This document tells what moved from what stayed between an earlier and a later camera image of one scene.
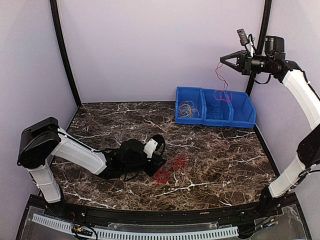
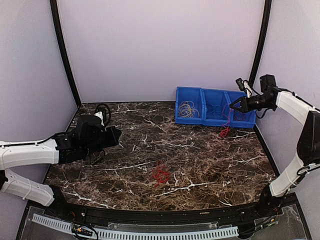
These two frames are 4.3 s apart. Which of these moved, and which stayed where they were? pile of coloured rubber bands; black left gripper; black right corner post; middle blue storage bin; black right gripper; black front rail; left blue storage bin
Moved: black left gripper; black right gripper
Stayed: left blue storage bin; pile of coloured rubber bands; middle blue storage bin; black front rail; black right corner post
